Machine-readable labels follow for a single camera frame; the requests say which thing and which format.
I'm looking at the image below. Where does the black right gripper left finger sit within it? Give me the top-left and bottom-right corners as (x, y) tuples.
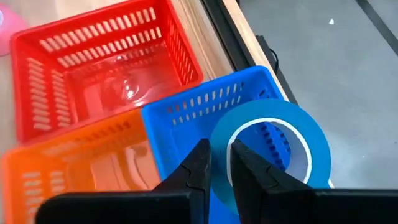
(34, 138), (213, 224)

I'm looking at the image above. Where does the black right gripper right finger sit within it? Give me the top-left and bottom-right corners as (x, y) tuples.
(229, 138), (398, 224)

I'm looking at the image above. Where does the blue tape roll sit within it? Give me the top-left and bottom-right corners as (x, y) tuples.
(208, 98), (335, 215)

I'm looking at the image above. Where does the pink tape roll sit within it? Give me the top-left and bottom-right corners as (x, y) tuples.
(0, 6), (29, 57)

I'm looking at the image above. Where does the blue plastic basket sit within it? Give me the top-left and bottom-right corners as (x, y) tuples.
(141, 65), (285, 224)

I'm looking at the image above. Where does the orange plastic basket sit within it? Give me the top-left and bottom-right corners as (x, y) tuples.
(0, 108), (162, 224)

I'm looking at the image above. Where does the red plastic basket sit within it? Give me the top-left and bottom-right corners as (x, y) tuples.
(9, 0), (205, 147)

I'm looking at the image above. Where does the black table edge bracket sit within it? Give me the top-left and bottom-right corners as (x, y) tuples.
(254, 34), (299, 105)

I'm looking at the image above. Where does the black aluminium rig frame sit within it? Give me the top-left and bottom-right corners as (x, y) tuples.
(200, 0), (259, 73)

